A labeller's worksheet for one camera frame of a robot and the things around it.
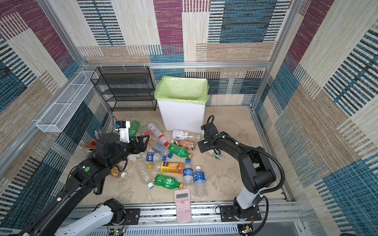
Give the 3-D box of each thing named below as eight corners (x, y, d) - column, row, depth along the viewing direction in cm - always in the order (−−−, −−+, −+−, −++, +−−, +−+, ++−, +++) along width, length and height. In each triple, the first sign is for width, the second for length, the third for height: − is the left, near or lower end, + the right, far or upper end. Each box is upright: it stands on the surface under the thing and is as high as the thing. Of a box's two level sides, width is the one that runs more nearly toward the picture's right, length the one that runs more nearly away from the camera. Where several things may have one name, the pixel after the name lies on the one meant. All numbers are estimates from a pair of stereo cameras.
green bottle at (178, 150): (168, 150, 97) (167, 147, 94) (173, 144, 101) (172, 141, 97) (187, 162, 92) (187, 159, 89) (192, 155, 95) (192, 152, 92)
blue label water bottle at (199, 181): (193, 196, 81) (194, 193, 76) (193, 169, 91) (193, 164, 86) (205, 196, 81) (206, 193, 76) (204, 169, 91) (204, 164, 86)
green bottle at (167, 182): (153, 185, 83) (152, 182, 80) (157, 176, 86) (156, 173, 83) (181, 193, 80) (181, 190, 77) (184, 183, 83) (184, 181, 80)
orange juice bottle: (148, 174, 87) (146, 171, 83) (149, 165, 90) (148, 162, 87) (183, 174, 87) (182, 171, 83) (183, 165, 90) (183, 161, 87)
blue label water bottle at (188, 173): (182, 186, 82) (182, 184, 80) (183, 160, 92) (183, 158, 90) (193, 186, 82) (193, 184, 80) (193, 160, 92) (193, 158, 90)
